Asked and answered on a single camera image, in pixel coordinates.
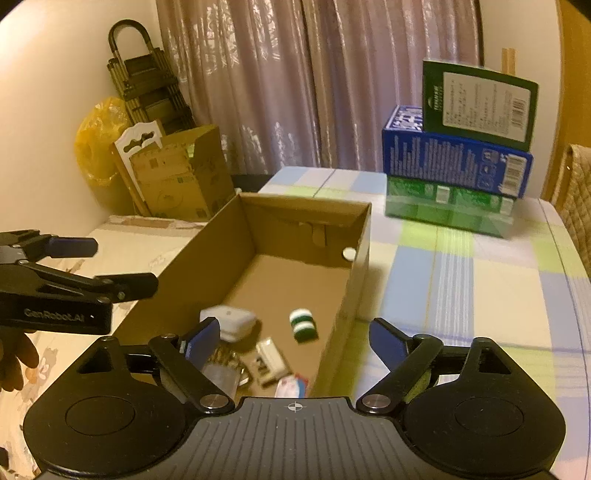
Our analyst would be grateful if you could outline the folded cardboard pieces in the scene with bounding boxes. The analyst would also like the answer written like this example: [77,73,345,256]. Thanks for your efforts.
[114,121,235,222]

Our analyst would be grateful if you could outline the blue carton box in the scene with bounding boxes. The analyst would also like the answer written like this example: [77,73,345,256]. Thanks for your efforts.
[382,105,533,198]

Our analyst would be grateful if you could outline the translucent plastic cup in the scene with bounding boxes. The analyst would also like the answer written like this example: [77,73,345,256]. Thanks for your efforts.
[201,345,252,399]

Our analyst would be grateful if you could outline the person's left hand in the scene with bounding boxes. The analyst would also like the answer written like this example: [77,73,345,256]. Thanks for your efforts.
[1,327,39,392]

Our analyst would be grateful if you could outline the yellow plastic bag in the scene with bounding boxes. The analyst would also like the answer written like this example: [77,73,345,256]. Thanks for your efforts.
[74,97,131,187]

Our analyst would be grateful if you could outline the checked tablecloth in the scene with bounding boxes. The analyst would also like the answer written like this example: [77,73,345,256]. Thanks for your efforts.
[263,167,590,479]

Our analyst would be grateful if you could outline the beige quilted chair cover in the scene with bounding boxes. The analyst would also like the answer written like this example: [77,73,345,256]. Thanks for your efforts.
[553,144,591,275]

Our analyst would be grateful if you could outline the dark green carton box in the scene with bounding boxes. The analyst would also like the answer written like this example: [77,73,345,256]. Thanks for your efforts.
[423,60,539,152]

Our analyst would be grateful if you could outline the white rectangular box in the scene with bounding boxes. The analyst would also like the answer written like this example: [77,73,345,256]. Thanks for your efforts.
[199,305,256,343]

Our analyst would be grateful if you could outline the small white packet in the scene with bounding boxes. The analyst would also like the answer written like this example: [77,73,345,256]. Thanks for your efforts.
[274,374,308,399]

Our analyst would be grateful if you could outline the brown cardboard box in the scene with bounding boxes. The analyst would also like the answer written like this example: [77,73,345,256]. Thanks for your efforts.
[113,194,372,397]

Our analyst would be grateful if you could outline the white charger adapter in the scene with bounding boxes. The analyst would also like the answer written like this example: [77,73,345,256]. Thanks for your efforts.
[254,337,290,386]

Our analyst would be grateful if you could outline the pink curtain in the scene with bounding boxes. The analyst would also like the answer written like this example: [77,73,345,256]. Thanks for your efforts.
[157,1,483,174]

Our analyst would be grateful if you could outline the green white striped ball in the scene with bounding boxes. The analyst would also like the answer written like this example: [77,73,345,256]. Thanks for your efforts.
[290,308,318,343]

